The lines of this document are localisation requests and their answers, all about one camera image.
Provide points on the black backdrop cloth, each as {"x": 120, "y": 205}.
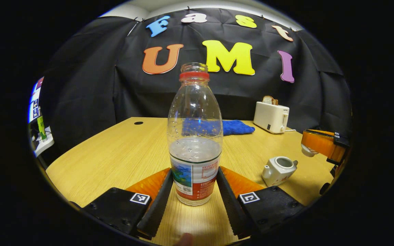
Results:
{"x": 91, "y": 85}

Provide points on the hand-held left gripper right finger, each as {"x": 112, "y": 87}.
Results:
{"x": 229, "y": 208}

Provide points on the blue towel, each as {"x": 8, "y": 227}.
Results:
{"x": 238, "y": 127}

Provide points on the white teacup lid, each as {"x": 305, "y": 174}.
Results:
{"x": 307, "y": 151}

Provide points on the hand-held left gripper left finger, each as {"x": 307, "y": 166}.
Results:
{"x": 159, "y": 208}

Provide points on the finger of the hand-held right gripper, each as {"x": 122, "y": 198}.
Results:
{"x": 320, "y": 143}

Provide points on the clear plastic water bottle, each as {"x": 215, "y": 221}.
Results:
{"x": 195, "y": 112}

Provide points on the white ceramic teacup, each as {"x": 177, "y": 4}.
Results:
{"x": 275, "y": 174}

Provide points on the white toaster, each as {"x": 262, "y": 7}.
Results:
{"x": 268, "y": 118}

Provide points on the green bottle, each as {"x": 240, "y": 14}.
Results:
{"x": 41, "y": 124}

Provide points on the white side table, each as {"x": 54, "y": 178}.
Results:
{"x": 44, "y": 145}

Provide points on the lit computer screen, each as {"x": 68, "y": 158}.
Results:
{"x": 34, "y": 102}

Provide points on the toasted bread slice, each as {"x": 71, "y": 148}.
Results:
{"x": 268, "y": 100}

